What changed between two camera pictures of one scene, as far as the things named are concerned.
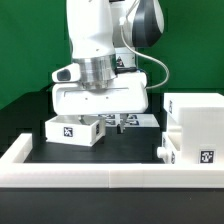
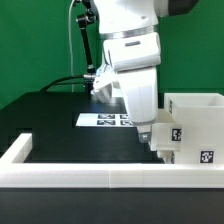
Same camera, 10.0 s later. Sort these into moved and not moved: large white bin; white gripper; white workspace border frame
Moved: white gripper
Not moved: large white bin; white workspace border frame
